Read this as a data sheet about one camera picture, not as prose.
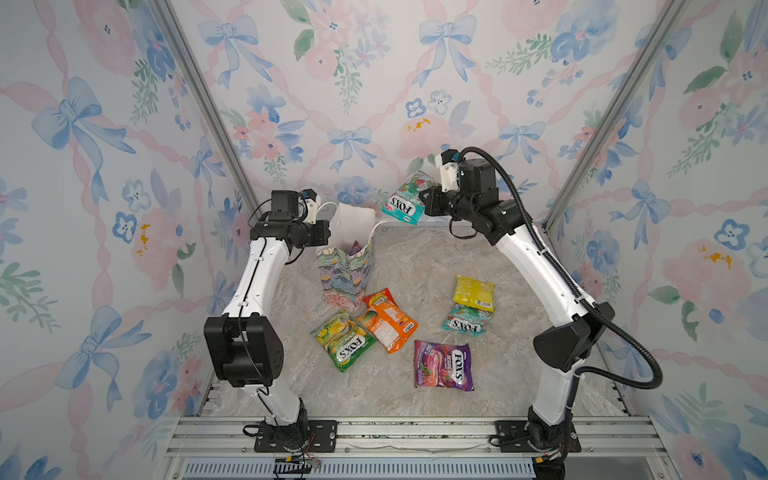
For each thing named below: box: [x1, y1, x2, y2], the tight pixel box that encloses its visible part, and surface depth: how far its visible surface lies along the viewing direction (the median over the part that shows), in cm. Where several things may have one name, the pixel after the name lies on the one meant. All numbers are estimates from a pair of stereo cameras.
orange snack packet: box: [356, 288, 419, 353], surface depth 92 cm
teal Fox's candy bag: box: [442, 302, 491, 337], surface depth 92 cm
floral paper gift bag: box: [316, 203, 375, 310], surface depth 90 cm
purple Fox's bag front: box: [413, 340, 475, 391], surface depth 85 cm
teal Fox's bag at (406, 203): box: [381, 170, 441, 225], surface depth 79 cm
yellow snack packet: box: [453, 274, 495, 312], surface depth 97 cm
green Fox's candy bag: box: [310, 310, 377, 373], surface depth 90 cm
